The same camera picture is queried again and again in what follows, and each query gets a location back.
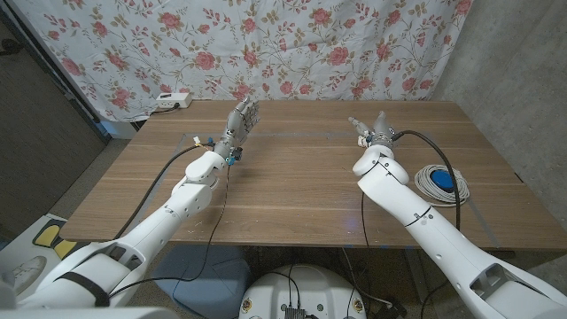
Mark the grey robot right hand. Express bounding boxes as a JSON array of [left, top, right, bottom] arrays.
[[347, 110, 396, 150]]

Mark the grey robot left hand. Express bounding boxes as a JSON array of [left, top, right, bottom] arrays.
[[213, 97, 261, 160]]

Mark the white power strip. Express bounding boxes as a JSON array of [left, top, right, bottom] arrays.
[[155, 91, 193, 110]]

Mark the blue round pedal button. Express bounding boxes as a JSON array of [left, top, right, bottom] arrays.
[[431, 169, 456, 192]]

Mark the floral rose backdrop cloth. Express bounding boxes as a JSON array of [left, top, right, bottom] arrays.
[[11, 0, 474, 123]]

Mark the white storage box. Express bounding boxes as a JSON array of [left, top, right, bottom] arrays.
[[100, 119, 138, 141]]

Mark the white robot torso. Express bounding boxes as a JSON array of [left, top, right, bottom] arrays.
[[237, 264, 368, 319]]

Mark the white shoe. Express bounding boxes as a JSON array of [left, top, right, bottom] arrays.
[[2, 255, 48, 298]]

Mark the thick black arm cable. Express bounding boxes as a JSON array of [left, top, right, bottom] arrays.
[[113, 142, 214, 240], [392, 129, 462, 319]]

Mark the coiled white cable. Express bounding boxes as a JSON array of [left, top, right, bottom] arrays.
[[414, 164, 470, 207]]

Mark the black power strip cord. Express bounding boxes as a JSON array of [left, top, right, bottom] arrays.
[[150, 102, 182, 116]]

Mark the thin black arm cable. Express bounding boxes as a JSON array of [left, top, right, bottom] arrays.
[[361, 190, 371, 248], [108, 163, 231, 299]]

